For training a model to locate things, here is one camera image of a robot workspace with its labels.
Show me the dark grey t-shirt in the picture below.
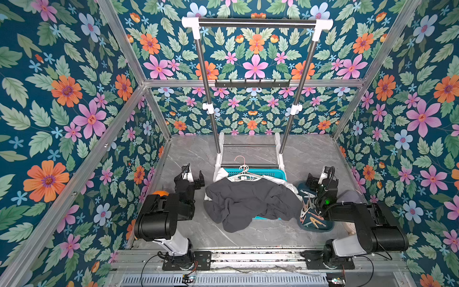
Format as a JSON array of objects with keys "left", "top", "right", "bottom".
[{"left": 203, "top": 178, "right": 302, "bottom": 233}]

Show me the white plastic hanger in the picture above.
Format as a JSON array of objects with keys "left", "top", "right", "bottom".
[{"left": 225, "top": 165, "right": 262, "bottom": 182}]

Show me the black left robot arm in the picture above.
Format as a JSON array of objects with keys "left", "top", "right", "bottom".
[{"left": 133, "top": 165, "right": 205, "bottom": 257}]

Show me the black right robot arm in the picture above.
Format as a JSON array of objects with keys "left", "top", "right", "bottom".
[{"left": 306, "top": 166, "right": 409, "bottom": 262}]

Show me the orange shark plush toy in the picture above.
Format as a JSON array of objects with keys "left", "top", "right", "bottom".
[{"left": 125, "top": 189, "right": 169, "bottom": 240}]

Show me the dark teal clothespin tray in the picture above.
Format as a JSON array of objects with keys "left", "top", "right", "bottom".
[{"left": 297, "top": 182, "right": 334, "bottom": 233}]

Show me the white garment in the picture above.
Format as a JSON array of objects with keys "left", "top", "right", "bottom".
[{"left": 214, "top": 168, "right": 301, "bottom": 199}]

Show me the beige round clock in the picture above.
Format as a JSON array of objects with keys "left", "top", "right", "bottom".
[{"left": 343, "top": 222, "right": 357, "bottom": 236}]

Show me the teal laundry basket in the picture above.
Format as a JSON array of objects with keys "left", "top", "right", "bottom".
[{"left": 218, "top": 167, "right": 288, "bottom": 220}]

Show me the white steel clothes rack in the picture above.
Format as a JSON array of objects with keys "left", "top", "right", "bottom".
[{"left": 181, "top": 16, "right": 334, "bottom": 182}]

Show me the pink wire hanger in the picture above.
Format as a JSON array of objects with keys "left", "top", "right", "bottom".
[{"left": 234, "top": 155, "right": 250, "bottom": 172}]

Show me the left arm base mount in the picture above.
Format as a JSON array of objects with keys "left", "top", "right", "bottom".
[{"left": 162, "top": 251, "right": 212, "bottom": 271}]

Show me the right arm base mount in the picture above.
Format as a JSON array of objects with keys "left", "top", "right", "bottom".
[{"left": 300, "top": 251, "right": 355, "bottom": 270}]

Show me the black wall hook rail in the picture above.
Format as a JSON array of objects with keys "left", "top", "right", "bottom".
[{"left": 214, "top": 79, "right": 290, "bottom": 88}]

